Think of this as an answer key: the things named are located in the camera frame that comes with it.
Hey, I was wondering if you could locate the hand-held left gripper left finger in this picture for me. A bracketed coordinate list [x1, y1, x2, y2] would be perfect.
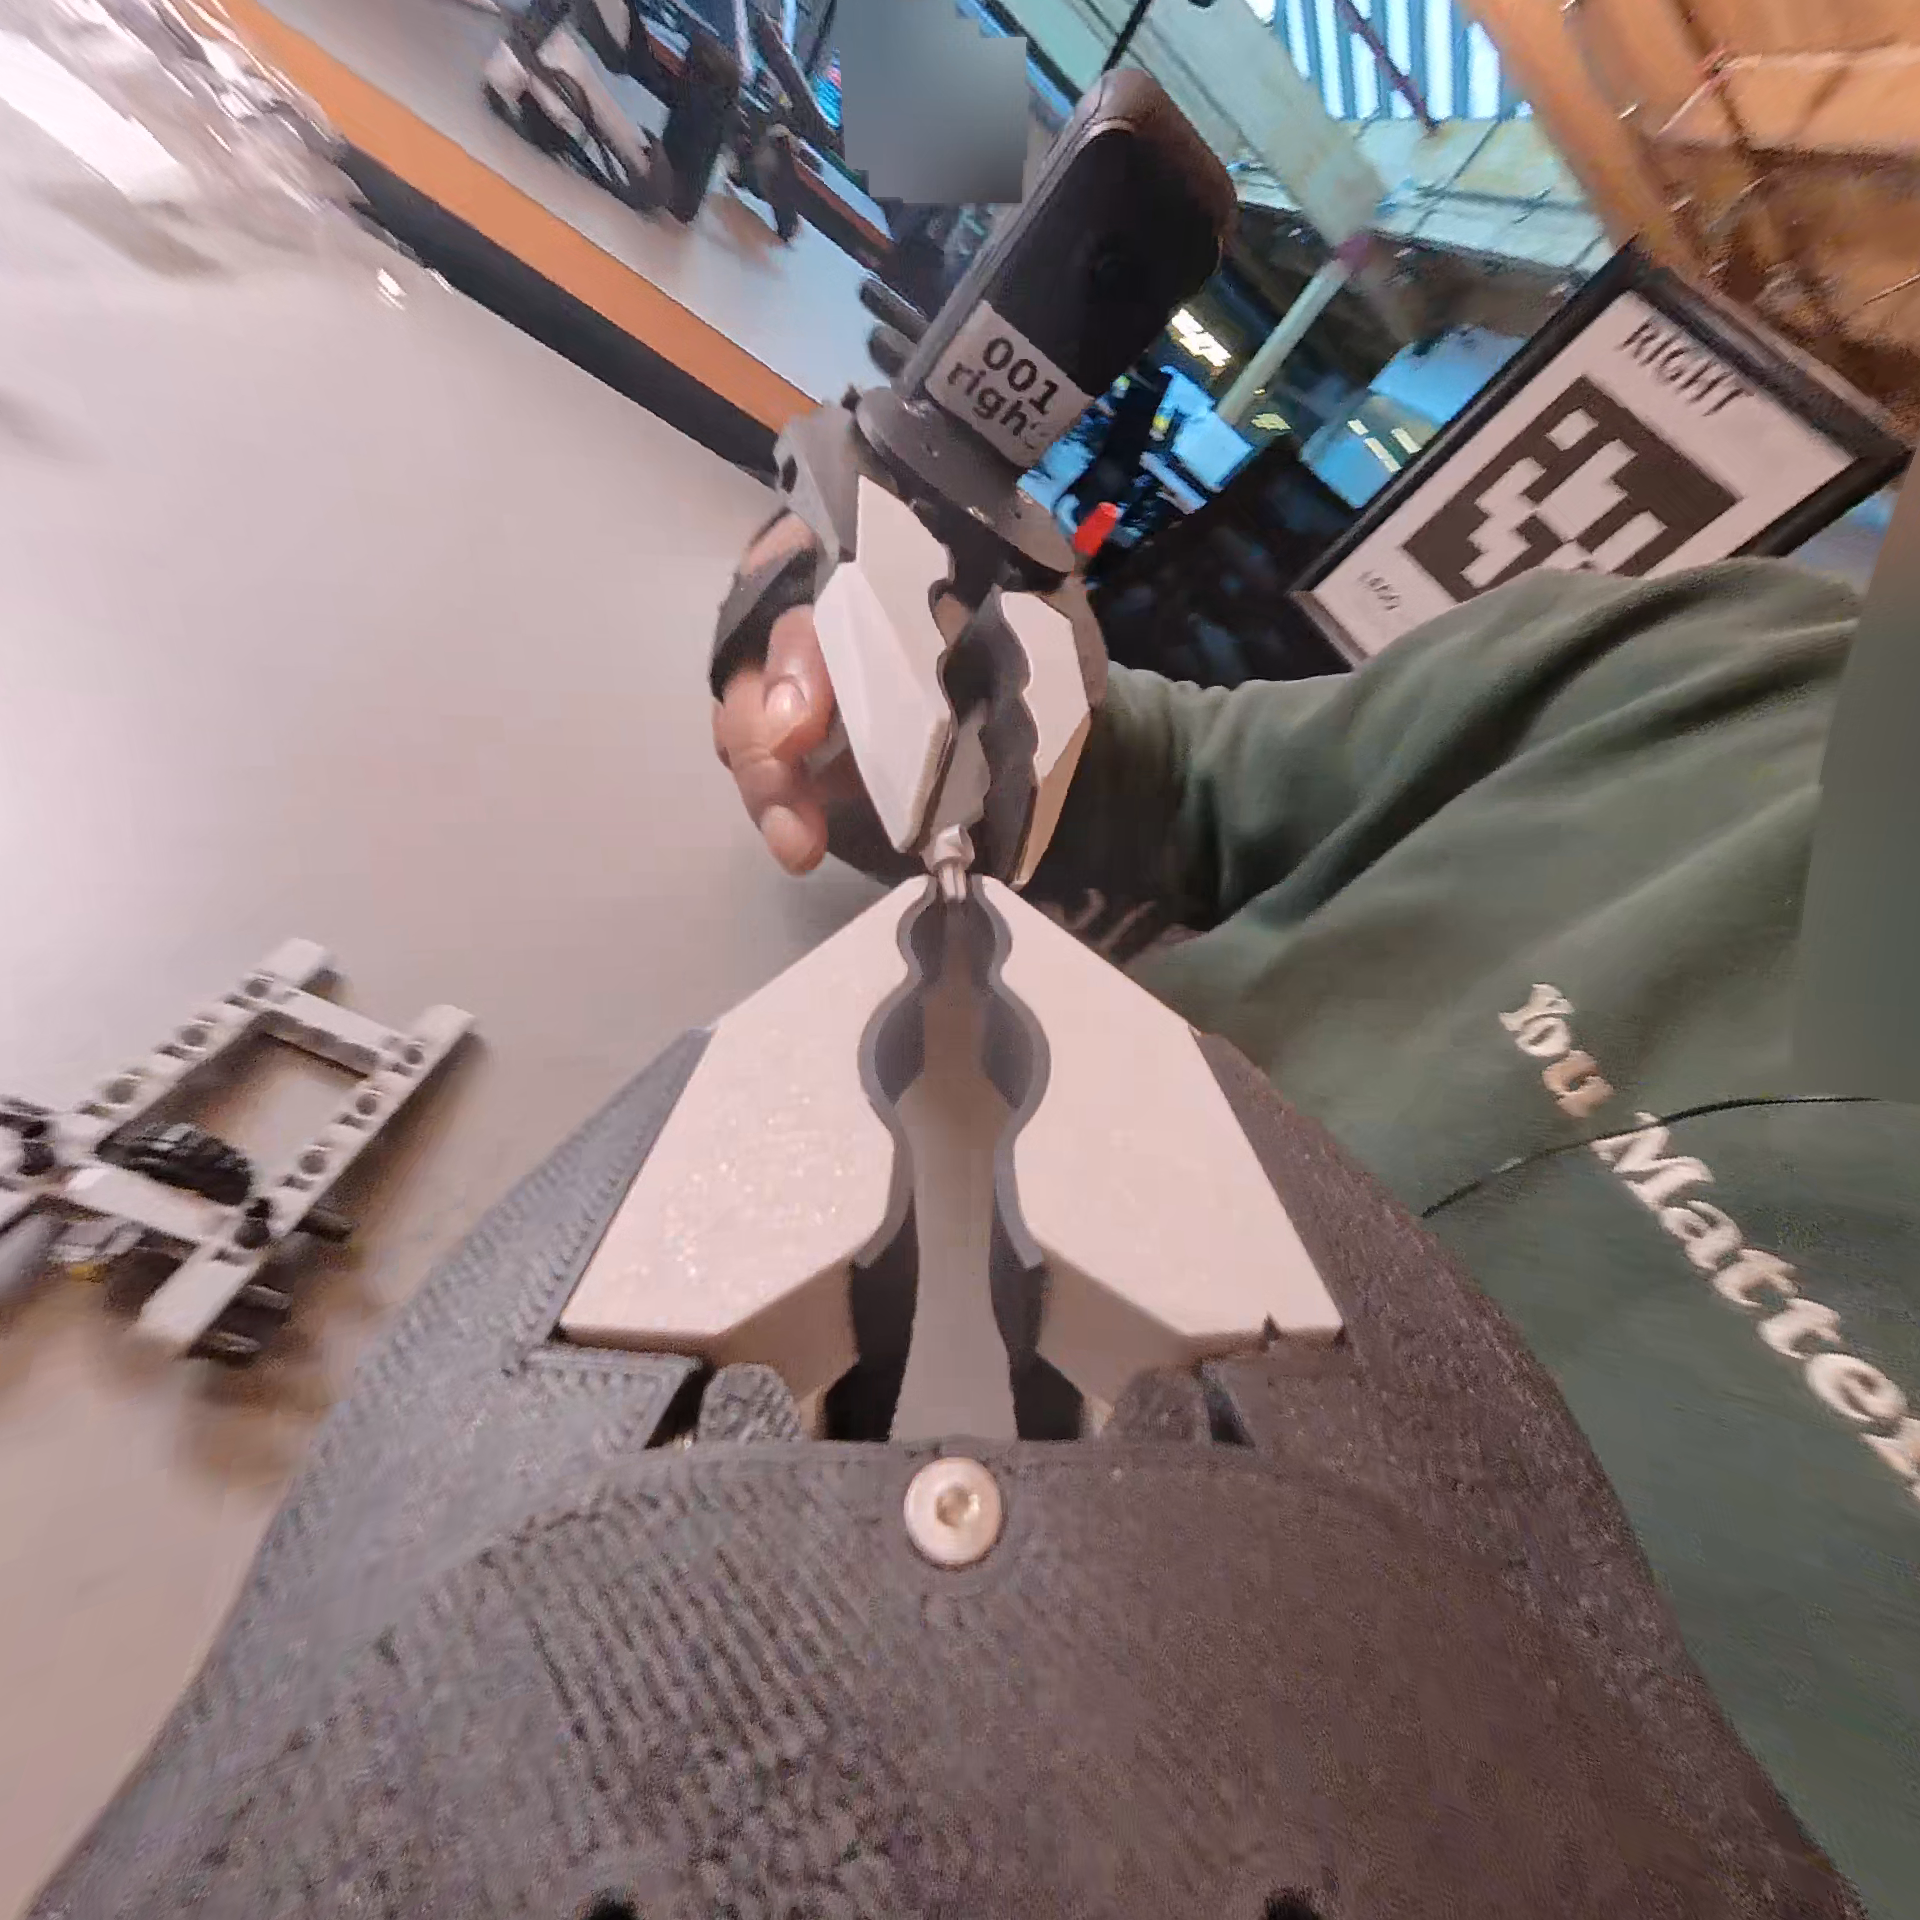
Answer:
[555, 880, 937, 1423]

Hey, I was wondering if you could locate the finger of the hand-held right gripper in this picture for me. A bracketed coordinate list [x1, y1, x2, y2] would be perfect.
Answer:
[978, 589, 1095, 889]
[814, 477, 980, 858]

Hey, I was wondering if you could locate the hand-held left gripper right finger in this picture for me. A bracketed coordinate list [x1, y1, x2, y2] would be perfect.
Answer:
[966, 874, 1346, 1431]

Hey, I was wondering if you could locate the grey lego frame assembly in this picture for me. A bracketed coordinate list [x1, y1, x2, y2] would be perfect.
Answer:
[0, 936, 481, 1367]

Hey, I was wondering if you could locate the person's right hand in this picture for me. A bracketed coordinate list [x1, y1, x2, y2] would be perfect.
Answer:
[714, 604, 873, 880]

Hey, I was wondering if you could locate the dark background equipment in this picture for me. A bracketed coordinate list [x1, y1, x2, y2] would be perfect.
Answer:
[481, 0, 842, 242]

